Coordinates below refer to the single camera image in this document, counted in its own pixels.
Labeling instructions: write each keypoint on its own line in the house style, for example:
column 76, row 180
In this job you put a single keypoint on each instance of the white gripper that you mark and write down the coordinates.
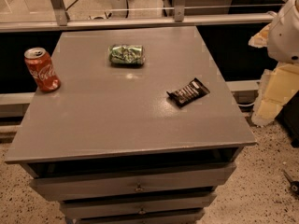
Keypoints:
column 285, row 37

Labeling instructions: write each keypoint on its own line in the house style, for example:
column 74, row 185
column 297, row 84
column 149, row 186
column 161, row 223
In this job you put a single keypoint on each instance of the crushed green soda can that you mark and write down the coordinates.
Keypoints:
column 126, row 54

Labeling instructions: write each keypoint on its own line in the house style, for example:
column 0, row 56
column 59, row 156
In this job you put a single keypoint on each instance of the red cola can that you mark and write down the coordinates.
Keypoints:
column 40, row 66

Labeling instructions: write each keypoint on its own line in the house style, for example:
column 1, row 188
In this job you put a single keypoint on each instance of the black snack wrapper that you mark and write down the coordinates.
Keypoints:
column 191, row 92

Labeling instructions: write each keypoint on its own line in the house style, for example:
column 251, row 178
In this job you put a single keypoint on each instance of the black tool on floor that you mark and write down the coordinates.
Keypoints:
column 294, row 184

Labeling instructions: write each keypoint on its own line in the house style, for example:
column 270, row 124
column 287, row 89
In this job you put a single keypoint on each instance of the grey drawer cabinet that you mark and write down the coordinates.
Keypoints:
column 111, row 147

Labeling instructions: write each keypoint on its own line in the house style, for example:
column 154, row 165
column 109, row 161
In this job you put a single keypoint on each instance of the grey metal railing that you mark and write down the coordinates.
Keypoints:
column 67, row 15

